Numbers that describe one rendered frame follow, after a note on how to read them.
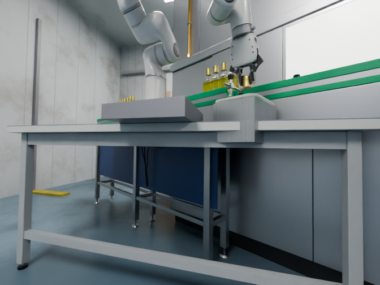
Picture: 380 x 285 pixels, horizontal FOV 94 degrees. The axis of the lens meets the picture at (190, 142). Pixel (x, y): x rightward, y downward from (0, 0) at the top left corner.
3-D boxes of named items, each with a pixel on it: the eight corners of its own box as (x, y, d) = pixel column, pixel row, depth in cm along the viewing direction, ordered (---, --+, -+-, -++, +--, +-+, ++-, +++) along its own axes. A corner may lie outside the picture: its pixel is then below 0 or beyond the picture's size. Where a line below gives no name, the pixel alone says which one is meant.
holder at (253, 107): (280, 126, 80) (280, 109, 80) (254, 119, 59) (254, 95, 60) (244, 129, 91) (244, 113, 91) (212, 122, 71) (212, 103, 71)
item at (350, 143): (366, 360, 55) (363, 130, 57) (14, 269, 93) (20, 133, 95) (348, 331, 64) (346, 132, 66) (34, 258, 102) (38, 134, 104)
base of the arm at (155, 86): (158, 107, 71) (158, 69, 72) (132, 109, 75) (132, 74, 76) (173, 114, 86) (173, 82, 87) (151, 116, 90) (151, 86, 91)
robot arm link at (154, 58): (152, 85, 90) (152, 54, 91) (175, 80, 84) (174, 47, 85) (139, 78, 81) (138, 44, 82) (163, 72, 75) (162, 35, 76)
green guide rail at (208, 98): (227, 102, 91) (227, 86, 91) (226, 102, 90) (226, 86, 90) (97, 126, 210) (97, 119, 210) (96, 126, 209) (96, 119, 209)
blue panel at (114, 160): (234, 202, 105) (234, 130, 106) (216, 210, 92) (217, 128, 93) (114, 173, 213) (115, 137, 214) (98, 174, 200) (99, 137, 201)
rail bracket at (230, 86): (243, 103, 94) (243, 80, 94) (226, 96, 82) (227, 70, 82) (238, 104, 96) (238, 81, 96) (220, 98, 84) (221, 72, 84)
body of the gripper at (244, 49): (259, 30, 66) (262, 62, 68) (234, 41, 73) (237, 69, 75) (251, 25, 60) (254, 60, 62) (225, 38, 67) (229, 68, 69)
